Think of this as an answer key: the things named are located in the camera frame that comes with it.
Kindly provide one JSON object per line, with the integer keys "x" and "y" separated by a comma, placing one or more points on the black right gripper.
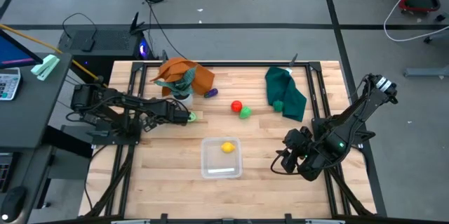
{"x": 296, "y": 141}

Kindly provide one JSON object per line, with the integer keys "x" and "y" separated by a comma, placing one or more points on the red toy tomato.
{"x": 236, "y": 106}

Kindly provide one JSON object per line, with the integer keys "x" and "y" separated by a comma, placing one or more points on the light green pointed toy produce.
{"x": 245, "y": 112}

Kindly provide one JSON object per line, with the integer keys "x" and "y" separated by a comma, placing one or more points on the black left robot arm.
{"x": 133, "y": 104}

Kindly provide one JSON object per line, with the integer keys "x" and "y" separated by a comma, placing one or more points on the mint green stapler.
{"x": 45, "y": 66}

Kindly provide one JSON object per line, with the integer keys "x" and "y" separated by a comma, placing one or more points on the black keyboard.
{"x": 4, "y": 175}

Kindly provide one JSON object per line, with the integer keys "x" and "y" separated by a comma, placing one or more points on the grey calculator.
{"x": 8, "y": 83}

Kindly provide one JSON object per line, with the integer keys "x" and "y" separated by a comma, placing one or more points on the black computer tower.
{"x": 105, "y": 39}

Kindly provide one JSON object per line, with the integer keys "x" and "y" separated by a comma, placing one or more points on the light green oval toy produce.
{"x": 192, "y": 116}

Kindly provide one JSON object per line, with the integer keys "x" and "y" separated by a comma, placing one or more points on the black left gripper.
{"x": 177, "y": 113}

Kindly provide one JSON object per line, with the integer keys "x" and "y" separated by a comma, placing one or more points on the black wifi antenna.
{"x": 135, "y": 24}

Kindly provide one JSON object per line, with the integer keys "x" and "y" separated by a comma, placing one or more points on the clear plastic tupperware container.
{"x": 210, "y": 169}

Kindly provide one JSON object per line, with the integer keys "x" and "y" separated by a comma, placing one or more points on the dark green toy pepper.
{"x": 278, "y": 106}

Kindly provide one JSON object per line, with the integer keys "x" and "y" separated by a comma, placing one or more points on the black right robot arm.
{"x": 354, "y": 111}

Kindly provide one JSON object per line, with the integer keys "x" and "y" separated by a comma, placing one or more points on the grey furniture leg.
{"x": 428, "y": 72}

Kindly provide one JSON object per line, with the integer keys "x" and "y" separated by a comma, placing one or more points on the black metal table frame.
{"x": 245, "y": 64}

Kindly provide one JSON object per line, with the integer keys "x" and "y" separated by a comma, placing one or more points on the black computer mouse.
{"x": 12, "y": 203}

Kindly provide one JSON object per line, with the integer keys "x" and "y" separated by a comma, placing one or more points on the orange cloth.
{"x": 203, "y": 78}

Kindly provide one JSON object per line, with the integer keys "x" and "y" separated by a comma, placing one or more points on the computer monitor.
{"x": 14, "y": 53}

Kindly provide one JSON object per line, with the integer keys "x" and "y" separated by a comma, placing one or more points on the black desk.
{"x": 21, "y": 122}

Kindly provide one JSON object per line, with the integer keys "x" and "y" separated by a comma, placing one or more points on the purple toy eggplant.
{"x": 211, "y": 93}

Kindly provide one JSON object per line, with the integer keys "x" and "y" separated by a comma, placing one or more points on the yellow toy lemon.
{"x": 228, "y": 147}

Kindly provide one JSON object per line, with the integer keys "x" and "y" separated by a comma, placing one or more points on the dark green cloth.
{"x": 287, "y": 94}

